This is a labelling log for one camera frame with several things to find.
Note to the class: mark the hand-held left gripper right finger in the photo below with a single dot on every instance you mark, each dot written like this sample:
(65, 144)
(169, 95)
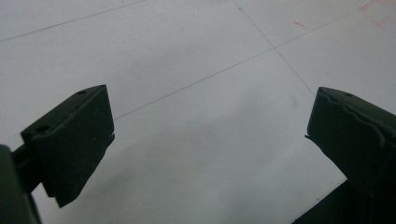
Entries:
(355, 140)

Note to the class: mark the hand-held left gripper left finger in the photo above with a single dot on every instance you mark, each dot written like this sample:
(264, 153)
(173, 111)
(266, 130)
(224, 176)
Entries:
(73, 143)

